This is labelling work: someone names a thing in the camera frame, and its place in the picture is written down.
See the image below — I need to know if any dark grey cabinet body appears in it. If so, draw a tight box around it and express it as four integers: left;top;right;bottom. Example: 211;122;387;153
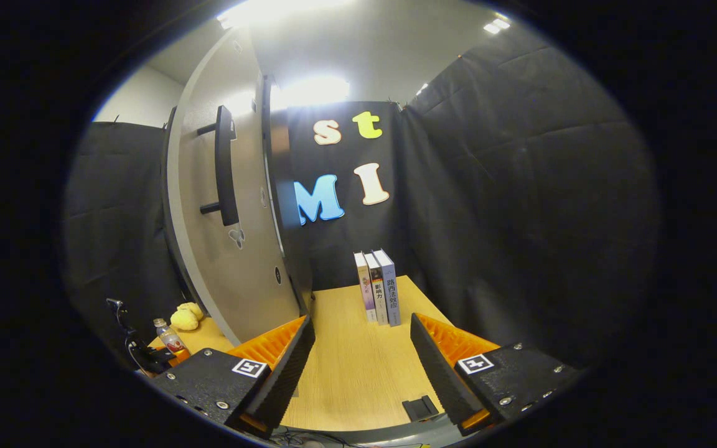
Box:
262;75;314;315

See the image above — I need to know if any cream plush toy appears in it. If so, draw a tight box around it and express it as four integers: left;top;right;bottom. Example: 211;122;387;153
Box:
170;302;205;332

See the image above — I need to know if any light grey cabinet door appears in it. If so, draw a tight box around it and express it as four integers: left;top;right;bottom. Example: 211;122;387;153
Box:
162;28;303;346

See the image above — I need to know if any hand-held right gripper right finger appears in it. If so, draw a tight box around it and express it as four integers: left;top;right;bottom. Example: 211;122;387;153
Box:
410;312;583;436

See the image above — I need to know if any black door handle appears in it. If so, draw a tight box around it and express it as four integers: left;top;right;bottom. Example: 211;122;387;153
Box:
197;105;240;226

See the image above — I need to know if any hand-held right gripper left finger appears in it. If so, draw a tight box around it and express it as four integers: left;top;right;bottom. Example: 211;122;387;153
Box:
152;314;317;439

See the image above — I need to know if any small black block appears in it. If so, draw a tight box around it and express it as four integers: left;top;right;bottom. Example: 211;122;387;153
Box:
402;395;440;422

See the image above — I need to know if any black backdrop cloth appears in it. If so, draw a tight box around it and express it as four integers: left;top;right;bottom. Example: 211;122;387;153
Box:
63;28;661;368

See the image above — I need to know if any clear plastic bottle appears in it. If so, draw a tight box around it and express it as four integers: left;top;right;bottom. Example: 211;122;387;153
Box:
152;317;186;355

